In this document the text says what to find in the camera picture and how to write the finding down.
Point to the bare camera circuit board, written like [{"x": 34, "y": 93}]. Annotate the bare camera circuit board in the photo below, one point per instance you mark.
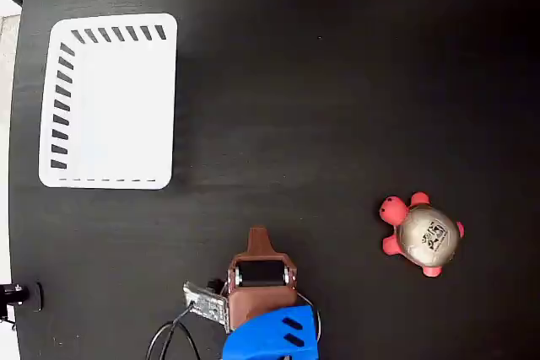
[{"x": 206, "y": 303}]

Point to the white plastic basket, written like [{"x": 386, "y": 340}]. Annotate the white plastic basket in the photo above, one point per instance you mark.
[{"x": 126, "y": 103}]

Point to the black table clamp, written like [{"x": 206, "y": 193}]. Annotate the black table clamp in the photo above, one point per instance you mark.
[{"x": 37, "y": 297}]

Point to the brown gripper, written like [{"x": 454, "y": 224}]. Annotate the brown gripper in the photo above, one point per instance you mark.
[{"x": 262, "y": 298}]

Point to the red turtle toy silver shell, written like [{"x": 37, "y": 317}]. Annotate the red turtle toy silver shell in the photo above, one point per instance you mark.
[{"x": 426, "y": 238}]

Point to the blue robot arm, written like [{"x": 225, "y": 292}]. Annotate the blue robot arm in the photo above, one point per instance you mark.
[{"x": 270, "y": 334}]

